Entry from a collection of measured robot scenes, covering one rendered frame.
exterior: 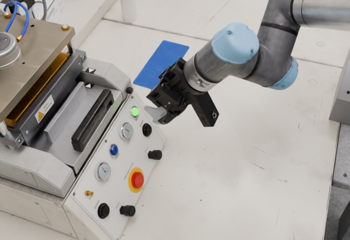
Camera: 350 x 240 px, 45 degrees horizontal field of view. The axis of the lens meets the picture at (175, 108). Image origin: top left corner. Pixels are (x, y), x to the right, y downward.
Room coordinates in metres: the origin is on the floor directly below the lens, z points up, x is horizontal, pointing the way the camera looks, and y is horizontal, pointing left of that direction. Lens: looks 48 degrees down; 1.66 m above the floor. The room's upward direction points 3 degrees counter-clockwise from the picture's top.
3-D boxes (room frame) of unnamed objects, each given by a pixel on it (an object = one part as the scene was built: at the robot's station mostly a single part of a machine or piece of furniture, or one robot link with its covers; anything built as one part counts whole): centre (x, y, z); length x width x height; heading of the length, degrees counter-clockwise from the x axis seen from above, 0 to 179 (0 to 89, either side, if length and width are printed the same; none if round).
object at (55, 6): (1.18, 0.46, 0.83); 0.23 x 0.12 x 0.07; 167
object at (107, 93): (0.58, 0.17, 0.99); 0.15 x 0.02 x 0.04; 157
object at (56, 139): (0.64, 0.30, 0.97); 0.30 x 0.22 x 0.08; 67
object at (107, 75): (0.75, 0.22, 0.97); 0.26 x 0.05 x 0.07; 67
